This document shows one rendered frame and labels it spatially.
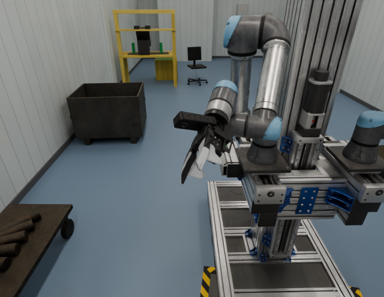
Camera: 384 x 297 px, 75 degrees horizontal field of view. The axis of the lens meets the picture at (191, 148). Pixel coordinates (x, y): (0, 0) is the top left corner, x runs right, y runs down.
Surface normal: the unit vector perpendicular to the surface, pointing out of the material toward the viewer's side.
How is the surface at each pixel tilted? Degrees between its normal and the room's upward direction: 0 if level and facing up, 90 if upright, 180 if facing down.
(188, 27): 90
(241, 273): 0
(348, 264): 0
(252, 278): 0
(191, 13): 90
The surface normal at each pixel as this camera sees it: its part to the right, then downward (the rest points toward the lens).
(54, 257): 0.00, -0.87
